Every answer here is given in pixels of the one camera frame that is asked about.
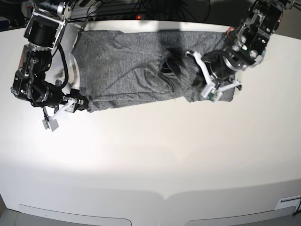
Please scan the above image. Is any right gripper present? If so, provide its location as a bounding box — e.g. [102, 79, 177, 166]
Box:
[42, 89, 89, 131]

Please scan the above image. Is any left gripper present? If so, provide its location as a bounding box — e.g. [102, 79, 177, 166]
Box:
[185, 51, 242, 103]

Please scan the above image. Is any grey T-shirt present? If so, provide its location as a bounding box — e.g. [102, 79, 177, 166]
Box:
[72, 30, 223, 112]

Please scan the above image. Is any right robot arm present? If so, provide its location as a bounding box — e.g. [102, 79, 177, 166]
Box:
[11, 0, 88, 131]

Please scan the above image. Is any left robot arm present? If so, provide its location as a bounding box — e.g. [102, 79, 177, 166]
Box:
[186, 0, 288, 103]

